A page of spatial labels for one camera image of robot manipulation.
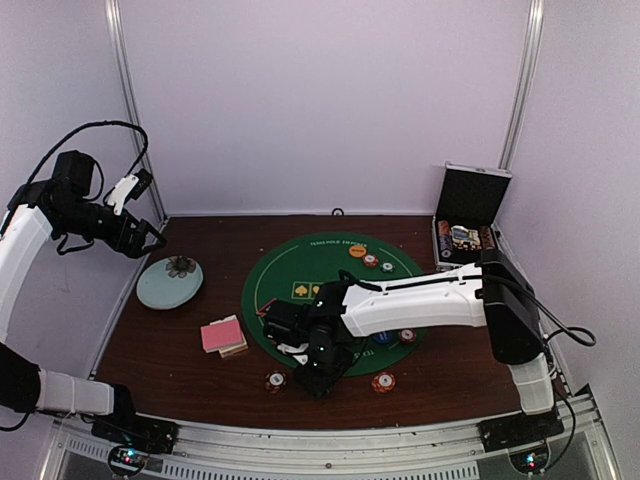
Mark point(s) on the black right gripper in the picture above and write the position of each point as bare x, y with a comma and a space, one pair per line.
317, 384

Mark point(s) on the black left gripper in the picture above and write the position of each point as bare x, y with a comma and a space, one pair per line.
132, 247

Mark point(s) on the blue small blind button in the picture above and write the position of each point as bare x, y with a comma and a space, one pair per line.
382, 338

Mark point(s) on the orange chip stack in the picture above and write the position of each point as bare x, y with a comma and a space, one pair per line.
383, 382

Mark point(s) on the red black chip stack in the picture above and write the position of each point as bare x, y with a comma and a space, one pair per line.
275, 381

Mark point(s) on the green chip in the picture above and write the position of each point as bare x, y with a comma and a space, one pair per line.
387, 267

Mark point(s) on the orange big blind button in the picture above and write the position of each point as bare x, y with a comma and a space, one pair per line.
357, 251

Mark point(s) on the red-backed playing card deck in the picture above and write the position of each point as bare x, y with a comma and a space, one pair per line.
221, 335

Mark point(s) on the black red triangular dealer marker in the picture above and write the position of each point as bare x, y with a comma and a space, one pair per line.
261, 312

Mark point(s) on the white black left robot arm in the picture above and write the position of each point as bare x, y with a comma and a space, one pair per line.
37, 214

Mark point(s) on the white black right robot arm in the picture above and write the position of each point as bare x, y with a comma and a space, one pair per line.
489, 293

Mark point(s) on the light blue flower plate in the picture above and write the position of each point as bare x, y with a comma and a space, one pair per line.
169, 282

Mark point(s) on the round green poker mat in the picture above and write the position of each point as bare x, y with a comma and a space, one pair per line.
295, 273

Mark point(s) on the gold playing card box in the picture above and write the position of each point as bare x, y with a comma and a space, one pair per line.
234, 349

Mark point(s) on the chips inside case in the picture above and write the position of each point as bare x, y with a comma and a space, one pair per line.
453, 239

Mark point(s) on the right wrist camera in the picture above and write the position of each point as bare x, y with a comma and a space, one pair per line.
284, 322

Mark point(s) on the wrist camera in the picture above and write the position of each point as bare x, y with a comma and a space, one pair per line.
284, 322
130, 187

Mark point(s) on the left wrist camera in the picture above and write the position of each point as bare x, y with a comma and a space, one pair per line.
130, 187

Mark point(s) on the left aluminium frame post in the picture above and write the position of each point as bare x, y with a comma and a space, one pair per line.
117, 37

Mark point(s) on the aluminium frame post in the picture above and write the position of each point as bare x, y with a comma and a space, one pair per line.
117, 37
528, 65

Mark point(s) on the metal front rail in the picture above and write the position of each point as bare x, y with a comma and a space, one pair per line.
453, 450

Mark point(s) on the right aluminium frame post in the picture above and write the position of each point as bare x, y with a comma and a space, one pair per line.
528, 65

